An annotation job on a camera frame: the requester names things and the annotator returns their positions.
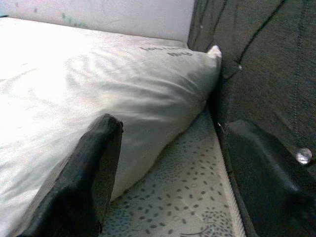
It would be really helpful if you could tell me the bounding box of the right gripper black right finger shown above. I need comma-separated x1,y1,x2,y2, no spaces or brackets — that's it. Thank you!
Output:
218,119,316,237

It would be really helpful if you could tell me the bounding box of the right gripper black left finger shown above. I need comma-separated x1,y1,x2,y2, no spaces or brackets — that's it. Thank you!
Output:
18,113,124,237

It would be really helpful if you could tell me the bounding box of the white pillow green tree print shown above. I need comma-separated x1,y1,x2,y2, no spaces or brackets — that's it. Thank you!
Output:
0,41,222,237

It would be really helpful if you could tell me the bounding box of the quilted grey white mattress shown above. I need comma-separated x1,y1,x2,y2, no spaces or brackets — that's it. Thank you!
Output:
0,16,247,237

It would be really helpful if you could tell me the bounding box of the black tufted headboard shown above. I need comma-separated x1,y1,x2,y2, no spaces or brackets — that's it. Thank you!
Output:
187,0,316,237

